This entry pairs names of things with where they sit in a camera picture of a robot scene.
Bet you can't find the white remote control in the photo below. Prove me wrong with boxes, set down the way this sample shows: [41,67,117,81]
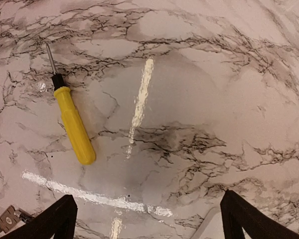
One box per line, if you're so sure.
[191,207,225,239]

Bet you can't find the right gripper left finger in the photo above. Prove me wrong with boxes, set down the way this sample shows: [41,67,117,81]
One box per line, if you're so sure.
[2,195,78,239]

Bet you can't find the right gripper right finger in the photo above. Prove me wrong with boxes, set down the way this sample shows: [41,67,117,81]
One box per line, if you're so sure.
[220,190,299,239]

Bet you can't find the black AAA battery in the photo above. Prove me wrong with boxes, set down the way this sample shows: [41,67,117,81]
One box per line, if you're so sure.
[14,210,34,224]

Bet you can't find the yellow handle screwdriver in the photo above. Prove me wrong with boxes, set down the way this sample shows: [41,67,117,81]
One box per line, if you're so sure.
[46,43,96,165]

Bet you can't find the grey battery compartment cover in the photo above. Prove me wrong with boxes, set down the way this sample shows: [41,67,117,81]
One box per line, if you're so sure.
[0,205,20,234]

